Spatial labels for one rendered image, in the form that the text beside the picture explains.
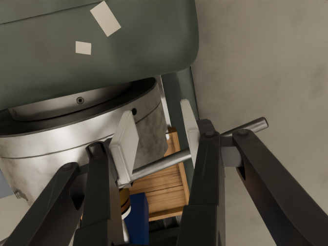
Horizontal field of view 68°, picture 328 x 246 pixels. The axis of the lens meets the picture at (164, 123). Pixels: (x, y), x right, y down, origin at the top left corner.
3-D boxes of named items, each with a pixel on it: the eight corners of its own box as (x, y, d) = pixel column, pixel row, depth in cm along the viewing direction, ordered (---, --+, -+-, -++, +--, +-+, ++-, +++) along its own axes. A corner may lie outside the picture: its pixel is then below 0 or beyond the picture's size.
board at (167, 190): (59, 151, 73) (54, 157, 70) (175, 126, 73) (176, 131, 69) (90, 225, 85) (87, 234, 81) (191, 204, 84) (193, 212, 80)
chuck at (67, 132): (22, 97, 59) (-72, 159, 30) (147, 68, 62) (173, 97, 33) (28, 111, 60) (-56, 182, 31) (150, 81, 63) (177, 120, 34)
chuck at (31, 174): (28, 111, 60) (-56, 182, 31) (150, 81, 63) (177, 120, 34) (41, 142, 64) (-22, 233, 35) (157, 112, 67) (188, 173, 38)
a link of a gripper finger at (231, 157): (204, 153, 14) (257, 143, 14) (193, 120, 18) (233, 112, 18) (208, 174, 14) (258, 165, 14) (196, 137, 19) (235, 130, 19)
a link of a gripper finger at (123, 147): (130, 183, 17) (119, 185, 17) (139, 138, 23) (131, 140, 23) (118, 145, 15) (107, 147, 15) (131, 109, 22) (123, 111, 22)
